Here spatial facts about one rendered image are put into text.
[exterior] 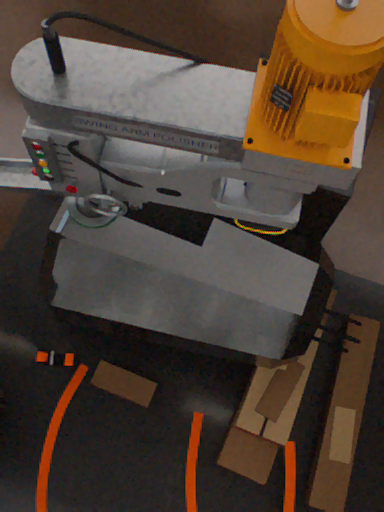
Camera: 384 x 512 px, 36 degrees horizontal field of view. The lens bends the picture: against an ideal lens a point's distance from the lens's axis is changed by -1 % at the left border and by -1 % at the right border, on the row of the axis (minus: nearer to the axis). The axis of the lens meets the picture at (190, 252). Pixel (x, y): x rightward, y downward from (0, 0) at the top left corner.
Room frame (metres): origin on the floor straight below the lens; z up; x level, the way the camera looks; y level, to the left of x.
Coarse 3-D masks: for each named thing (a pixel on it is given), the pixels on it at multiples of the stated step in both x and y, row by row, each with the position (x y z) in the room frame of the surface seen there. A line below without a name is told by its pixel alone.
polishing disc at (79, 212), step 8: (72, 200) 0.94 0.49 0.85; (80, 200) 0.95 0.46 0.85; (72, 208) 0.91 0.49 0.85; (80, 208) 0.91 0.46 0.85; (112, 208) 0.93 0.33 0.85; (72, 216) 0.88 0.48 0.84; (80, 216) 0.88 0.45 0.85; (88, 216) 0.88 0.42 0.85; (96, 216) 0.89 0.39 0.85; (104, 216) 0.89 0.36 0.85; (112, 216) 0.90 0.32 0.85; (88, 224) 0.85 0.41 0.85; (96, 224) 0.85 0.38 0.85
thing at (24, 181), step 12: (0, 168) 1.02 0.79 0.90; (12, 168) 1.02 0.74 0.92; (24, 168) 1.02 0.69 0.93; (0, 180) 0.97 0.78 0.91; (12, 180) 0.97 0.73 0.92; (24, 180) 0.97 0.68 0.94; (36, 180) 0.97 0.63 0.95; (24, 192) 0.91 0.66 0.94; (36, 192) 0.91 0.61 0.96; (48, 192) 0.91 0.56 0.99; (60, 192) 0.90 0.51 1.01; (132, 204) 0.85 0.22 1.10
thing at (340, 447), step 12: (336, 408) 0.34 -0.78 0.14; (348, 408) 0.34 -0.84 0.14; (336, 420) 0.28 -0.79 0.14; (348, 420) 0.29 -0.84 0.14; (336, 432) 0.22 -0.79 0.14; (348, 432) 0.23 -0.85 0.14; (336, 444) 0.17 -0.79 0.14; (348, 444) 0.18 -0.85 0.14; (336, 456) 0.12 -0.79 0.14; (348, 456) 0.12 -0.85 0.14
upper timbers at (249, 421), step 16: (320, 336) 0.65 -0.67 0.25; (256, 368) 0.47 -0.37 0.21; (272, 368) 0.48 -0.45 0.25; (256, 384) 0.39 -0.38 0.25; (304, 384) 0.42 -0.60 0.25; (256, 400) 0.32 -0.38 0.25; (288, 400) 0.34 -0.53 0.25; (240, 416) 0.24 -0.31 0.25; (256, 416) 0.25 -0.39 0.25; (288, 416) 0.26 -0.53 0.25; (256, 432) 0.18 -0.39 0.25; (272, 432) 0.18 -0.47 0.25; (288, 432) 0.19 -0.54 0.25
